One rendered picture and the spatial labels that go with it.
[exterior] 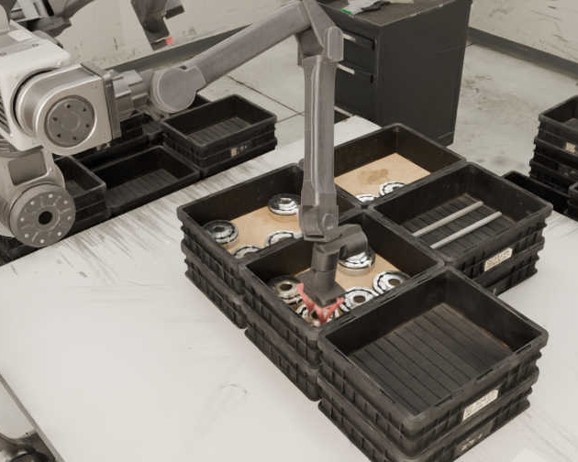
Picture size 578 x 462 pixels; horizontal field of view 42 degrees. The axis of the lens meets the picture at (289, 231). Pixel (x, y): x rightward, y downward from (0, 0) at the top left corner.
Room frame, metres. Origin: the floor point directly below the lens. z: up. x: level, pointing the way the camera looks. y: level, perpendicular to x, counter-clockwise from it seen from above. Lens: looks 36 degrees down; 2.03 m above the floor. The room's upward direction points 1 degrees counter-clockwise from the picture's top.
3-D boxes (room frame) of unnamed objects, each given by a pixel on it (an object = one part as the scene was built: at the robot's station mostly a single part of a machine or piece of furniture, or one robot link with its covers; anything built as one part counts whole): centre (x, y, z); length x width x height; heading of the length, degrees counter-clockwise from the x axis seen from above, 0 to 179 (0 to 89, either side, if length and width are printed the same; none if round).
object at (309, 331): (1.39, -0.12, 0.92); 0.40 x 0.30 x 0.02; 126
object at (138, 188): (2.55, 0.59, 0.31); 0.40 x 0.30 x 0.34; 130
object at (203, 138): (2.81, 0.28, 0.37); 0.40 x 0.30 x 0.45; 130
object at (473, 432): (1.15, -0.30, 0.76); 0.40 x 0.30 x 0.12; 126
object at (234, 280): (1.64, 0.05, 0.87); 0.40 x 0.30 x 0.11; 126
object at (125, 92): (1.23, 0.30, 1.45); 0.09 x 0.08 x 0.12; 40
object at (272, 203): (1.76, 0.01, 0.86); 0.10 x 0.10 x 0.01
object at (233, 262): (1.64, 0.05, 0.92); 0.40 x 0.30 x 0.02; 126
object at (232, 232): (1.63, 0.19, 0.86); 0.10 x 0.10 x 0.01
